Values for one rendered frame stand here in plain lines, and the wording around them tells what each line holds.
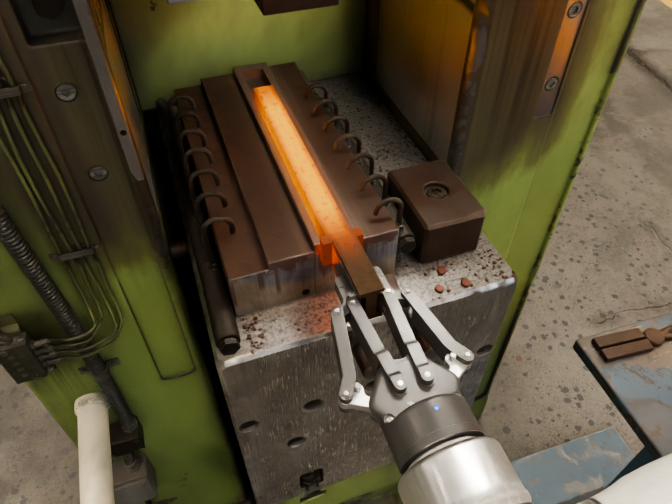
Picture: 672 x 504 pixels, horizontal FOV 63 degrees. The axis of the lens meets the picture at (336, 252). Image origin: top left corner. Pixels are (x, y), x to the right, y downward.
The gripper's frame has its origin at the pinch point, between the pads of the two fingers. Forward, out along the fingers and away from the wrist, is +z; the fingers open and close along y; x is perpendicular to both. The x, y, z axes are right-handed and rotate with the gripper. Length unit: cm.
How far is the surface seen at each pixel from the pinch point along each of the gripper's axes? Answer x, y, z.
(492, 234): -23.5, 33.1, 18.8
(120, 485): -59, -39, 12
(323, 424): -29.6, -4.3, -1.5
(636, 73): -105, 222, 161
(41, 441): -101, -68, 50
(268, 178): -1.4, -4.4, 19.4
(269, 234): -1.1, -6.8, 9.5
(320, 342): -9.3, -4.3, -1.0
